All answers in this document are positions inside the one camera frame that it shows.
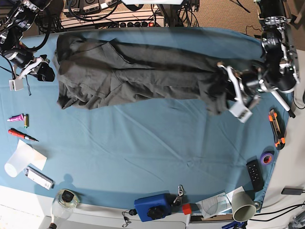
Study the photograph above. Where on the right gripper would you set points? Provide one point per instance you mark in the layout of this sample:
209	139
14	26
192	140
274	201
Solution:
22	58

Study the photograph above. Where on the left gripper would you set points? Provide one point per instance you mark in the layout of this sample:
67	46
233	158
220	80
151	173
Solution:
248	81

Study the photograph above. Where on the dark grey T-shirt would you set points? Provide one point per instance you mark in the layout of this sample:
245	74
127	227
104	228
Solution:
94	73

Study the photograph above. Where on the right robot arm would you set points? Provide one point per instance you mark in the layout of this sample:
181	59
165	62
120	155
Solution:
19	19

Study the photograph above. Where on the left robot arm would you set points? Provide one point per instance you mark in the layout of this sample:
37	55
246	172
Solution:
277	67

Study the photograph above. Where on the green yellow battery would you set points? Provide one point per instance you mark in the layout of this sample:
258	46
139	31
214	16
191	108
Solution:
26	121

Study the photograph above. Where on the pink glue tube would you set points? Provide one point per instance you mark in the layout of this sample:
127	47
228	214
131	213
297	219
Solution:
16	118

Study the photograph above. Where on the white marker pen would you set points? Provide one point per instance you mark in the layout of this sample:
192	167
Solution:
283	103

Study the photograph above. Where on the red screwdriver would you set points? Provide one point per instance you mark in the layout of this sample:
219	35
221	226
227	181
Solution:
19	134

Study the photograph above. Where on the orange black utility knife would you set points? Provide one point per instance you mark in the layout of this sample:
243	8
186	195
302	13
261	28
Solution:
279	138

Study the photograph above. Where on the purple tape roll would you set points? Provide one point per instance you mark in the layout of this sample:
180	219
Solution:
267	157

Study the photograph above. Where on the black power strip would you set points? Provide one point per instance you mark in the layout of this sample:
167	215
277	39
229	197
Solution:
131	24

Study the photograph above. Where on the black remote control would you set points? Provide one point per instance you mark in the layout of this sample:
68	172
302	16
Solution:
255	175

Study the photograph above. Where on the blue table cloth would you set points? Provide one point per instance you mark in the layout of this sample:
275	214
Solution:
114	155

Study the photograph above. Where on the white black device box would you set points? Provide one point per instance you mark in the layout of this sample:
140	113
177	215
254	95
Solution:
39	178

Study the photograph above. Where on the printed paper with drawing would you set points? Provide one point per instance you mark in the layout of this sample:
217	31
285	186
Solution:
218	204

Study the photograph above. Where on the silver carabiner clip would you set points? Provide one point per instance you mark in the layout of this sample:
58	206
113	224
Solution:
179	198

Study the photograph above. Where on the black power adapter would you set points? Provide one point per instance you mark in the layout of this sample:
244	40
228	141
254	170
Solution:
292	190

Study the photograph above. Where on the grey green cup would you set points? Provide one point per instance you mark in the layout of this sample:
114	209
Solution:
243	208

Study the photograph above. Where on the red cube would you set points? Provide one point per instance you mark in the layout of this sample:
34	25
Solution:
187	209

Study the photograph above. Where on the clear glass jar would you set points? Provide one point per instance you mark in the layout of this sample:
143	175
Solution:
63	206

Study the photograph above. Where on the blue box with knob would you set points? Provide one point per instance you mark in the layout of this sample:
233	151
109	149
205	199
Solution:
153	207

